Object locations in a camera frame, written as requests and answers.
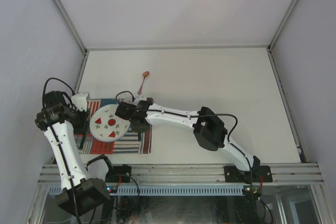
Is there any striped patchwork placemat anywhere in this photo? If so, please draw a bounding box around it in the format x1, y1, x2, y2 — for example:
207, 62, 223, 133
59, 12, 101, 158
75, 99, 152, 155

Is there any white watermelon pattern plate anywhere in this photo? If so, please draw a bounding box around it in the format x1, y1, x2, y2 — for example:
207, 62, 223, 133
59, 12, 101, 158
89, 104, 130, 142

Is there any gold fork green handle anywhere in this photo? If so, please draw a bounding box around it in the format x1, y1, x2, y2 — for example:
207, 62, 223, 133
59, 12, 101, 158
79, 133, 86, 150

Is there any pink handled spoon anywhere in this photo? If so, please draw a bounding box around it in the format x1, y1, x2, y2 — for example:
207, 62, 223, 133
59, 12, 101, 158
137, 71, 150, 95

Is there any clear drinking glass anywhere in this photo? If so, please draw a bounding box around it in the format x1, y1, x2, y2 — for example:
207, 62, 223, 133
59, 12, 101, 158
117, 91, 135, 104

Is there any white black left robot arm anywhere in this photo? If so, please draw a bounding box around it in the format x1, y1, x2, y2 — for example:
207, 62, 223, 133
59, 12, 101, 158
35, 91, 115, 218

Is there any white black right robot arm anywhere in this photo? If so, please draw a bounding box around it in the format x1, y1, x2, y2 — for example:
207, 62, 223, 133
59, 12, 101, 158
115, 100, 260, 182

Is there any black right camera cable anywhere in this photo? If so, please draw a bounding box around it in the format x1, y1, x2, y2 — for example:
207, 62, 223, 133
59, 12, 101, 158
115, 91, 239, 190

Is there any black camera cable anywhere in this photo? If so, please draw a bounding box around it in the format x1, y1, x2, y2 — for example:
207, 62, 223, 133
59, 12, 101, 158
43, 77, 97, 224
115, 91, 239, 190

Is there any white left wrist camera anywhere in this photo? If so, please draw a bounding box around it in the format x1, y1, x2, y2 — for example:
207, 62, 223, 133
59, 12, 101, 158
71, 92, 90, 112

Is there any black left camera cable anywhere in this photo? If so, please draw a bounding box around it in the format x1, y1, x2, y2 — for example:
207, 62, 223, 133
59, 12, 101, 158
43, 77, 97, 224

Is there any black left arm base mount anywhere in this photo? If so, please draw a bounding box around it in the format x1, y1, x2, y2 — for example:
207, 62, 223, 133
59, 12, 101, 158
105, 165, 132, 183

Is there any grey slotted cable duct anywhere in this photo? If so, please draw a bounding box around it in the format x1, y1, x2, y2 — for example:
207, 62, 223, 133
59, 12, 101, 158
46, 185, 249, 196

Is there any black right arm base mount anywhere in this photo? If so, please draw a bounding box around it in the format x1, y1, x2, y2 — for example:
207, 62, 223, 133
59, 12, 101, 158
224, 166, 273, 184

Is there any aluminium front rail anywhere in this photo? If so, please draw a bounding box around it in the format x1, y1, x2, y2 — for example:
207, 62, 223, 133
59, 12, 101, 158
37, 163, 325, 184

